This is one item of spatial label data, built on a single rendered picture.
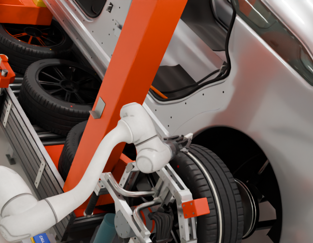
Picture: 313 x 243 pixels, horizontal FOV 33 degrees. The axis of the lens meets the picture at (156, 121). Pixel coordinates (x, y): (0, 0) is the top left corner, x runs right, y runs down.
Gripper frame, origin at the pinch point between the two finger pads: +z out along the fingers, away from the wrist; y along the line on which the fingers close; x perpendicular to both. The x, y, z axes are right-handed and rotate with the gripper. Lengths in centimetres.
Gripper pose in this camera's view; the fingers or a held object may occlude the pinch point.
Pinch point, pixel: (187, 138)
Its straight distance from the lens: 244.9
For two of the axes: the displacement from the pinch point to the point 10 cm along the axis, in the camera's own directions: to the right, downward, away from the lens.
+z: 4.7, -2.2, 8.5
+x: 2.1, -9.1, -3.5
